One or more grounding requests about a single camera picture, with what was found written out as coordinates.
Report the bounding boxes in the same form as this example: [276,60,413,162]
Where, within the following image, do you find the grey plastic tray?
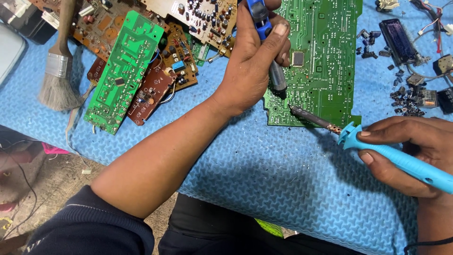
[0,23,28,86]

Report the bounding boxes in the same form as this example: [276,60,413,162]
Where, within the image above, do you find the dark display module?
[379,18,431,68]

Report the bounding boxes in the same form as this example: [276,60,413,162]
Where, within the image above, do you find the black floor cable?
[0,139,38,241]

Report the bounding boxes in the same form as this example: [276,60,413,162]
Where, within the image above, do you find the black trousers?
[157,193,367,255]

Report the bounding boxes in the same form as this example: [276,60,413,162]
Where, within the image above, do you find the yellow-green object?
[254,218,284,239]

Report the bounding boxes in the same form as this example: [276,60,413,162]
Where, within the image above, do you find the black wrist thread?
[403,237,453,255]

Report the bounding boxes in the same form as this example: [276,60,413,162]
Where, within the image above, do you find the dark red-brown circuit board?
[87,57,177,127]

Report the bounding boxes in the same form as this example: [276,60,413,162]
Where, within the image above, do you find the black box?
[0,0,58,45]

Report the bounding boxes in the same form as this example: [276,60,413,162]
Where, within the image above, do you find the light blue soldering iron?
[288,104,453,195]

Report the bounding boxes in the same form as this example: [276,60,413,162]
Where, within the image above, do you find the small green circuit board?
[184,33,211,67]

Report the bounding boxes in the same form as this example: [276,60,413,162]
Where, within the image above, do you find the person's left hand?
[212,0,292,118]

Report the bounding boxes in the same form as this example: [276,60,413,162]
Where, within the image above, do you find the pile of small electronic components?
[389,69,427,118]

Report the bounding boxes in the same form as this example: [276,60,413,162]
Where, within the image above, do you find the small brown populated circuit board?
[160,23,199,90]

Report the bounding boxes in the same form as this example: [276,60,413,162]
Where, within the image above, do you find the pink plastic item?
[41,142,70,156]

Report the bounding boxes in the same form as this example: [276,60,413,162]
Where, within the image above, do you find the white plastic connector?
[375,0,401,11]

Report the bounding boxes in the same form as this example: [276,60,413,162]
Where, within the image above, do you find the blue and silver desoldering pump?
[246,0,288,100]

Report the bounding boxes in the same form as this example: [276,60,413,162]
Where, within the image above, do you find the dark navy sleeve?
[23,184,155,255]

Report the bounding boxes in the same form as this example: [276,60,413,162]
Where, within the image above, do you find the bundle of coloured wires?
[410,0,453,54]

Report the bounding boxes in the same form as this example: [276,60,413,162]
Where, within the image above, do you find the black relay block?
[437,87,453,115]

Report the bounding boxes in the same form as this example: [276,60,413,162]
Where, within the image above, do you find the narrow green circuit board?
[84,10,165,135]

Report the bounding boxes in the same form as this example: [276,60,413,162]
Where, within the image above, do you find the person's right hand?
[357,116,453,199]

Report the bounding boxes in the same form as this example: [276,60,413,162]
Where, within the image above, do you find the group of small black chips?
[355,29,393,60]

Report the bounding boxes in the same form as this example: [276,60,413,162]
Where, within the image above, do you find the wooden-handled paint brush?
[38,0,83,111]

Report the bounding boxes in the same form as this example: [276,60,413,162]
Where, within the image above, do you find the orange-brown circuit board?
[30,0,171,63]

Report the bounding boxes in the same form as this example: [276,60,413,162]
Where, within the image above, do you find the grey ribbon cable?
[65,82,97,175]

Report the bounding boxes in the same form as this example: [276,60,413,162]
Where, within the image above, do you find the beige circuit board with capacitors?
[141,0,238,59]

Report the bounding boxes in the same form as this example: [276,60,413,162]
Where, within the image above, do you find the clear plastic relay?
[417,90,439,109]

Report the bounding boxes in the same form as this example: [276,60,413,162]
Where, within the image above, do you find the blue textured foam mat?
[0,0,453,255]

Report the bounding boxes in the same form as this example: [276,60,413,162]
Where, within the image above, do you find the large green circuit board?
[263,0,364,128]

